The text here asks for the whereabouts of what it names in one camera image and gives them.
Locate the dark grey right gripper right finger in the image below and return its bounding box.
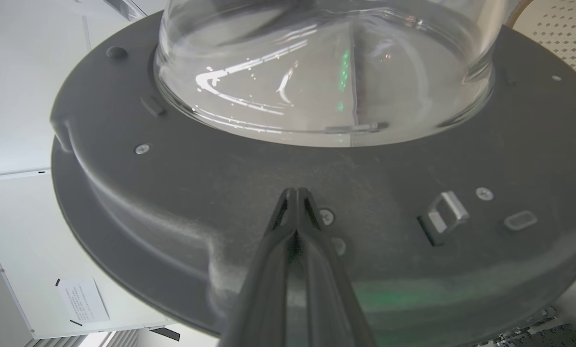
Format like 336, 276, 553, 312
296, 187, 377, 347

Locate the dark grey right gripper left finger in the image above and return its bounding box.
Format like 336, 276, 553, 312
218, 188, 297, 347

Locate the cream perforated laundry basket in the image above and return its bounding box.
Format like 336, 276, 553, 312
505, 0, 576, 91

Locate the white paper note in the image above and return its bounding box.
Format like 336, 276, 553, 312
56, 277, 111, 324

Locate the washing machine door with glass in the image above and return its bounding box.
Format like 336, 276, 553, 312
49, 0, 576, 347

